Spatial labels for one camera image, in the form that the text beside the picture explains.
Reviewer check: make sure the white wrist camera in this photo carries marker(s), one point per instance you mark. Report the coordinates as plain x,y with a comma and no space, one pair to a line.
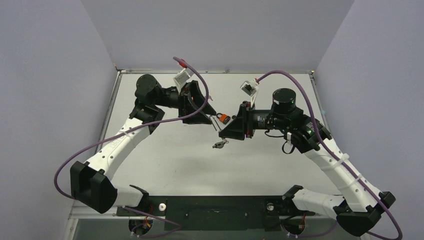
251,88
181,78

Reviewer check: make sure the brass long-shackle padlock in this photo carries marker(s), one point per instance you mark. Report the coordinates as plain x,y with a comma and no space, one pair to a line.
215,124

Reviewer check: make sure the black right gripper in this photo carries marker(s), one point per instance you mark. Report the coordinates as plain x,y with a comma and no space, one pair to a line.
246,120

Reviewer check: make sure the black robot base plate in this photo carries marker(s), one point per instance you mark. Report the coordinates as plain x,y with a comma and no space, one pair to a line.
222,213

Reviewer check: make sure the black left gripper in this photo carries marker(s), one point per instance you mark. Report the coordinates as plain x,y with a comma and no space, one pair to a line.
190,99

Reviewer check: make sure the orange Opel padlock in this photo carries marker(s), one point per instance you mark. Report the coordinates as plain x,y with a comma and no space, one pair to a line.
223,118

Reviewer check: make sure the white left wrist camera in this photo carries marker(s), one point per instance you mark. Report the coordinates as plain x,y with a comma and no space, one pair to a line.
181,78

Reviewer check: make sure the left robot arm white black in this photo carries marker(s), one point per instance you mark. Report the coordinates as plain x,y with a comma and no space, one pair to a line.
90,181

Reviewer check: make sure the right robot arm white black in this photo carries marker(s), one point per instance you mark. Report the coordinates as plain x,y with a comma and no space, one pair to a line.
358,206

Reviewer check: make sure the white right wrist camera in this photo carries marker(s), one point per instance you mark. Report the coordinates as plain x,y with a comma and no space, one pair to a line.
251,88

